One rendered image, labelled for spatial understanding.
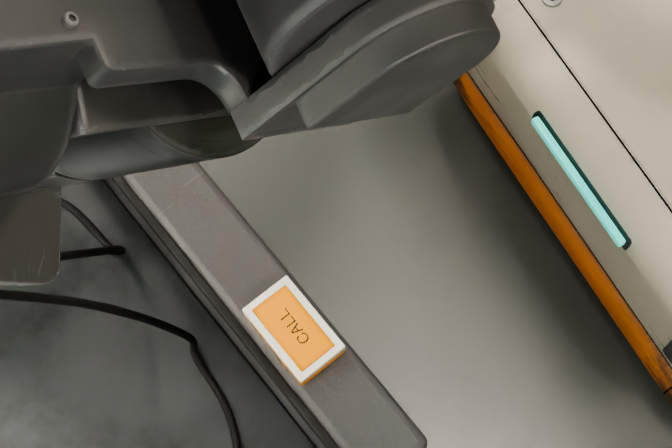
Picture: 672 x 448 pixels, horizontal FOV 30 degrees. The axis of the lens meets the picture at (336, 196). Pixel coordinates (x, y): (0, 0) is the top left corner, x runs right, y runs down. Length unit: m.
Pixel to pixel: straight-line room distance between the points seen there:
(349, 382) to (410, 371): 0.98
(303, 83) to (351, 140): 1.48
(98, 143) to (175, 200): 0.40
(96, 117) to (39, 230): 0.12
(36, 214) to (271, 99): 0.14
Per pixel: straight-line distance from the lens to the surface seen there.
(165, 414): 0.79
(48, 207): 0.39
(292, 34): 0.24
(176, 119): 0.28
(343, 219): 1.69
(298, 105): 0.25
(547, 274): 1.68
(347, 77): 0.24
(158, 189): 0.70
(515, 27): 1.50
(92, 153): 0.30
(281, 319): 0.66
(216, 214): 0.69
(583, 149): 1.46
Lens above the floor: 1.60
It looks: 70 degrees down
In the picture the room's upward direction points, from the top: 4 degrees counter-clockwise
